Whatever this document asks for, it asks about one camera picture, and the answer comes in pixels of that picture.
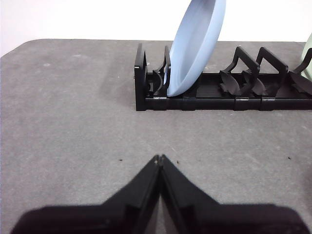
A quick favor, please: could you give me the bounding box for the black plate rack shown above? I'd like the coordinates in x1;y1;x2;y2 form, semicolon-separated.
134;43;312;112

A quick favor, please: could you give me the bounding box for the green plate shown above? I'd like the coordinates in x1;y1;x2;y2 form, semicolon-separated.
301;33;312;81

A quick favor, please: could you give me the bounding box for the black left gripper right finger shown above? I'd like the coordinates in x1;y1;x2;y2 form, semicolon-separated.
160;154;308;234

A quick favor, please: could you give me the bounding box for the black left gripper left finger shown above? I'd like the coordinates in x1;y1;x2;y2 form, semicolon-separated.
9;154;162;234

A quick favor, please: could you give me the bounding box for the blue plate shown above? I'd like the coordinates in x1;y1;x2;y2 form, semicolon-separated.
166;0;227;97

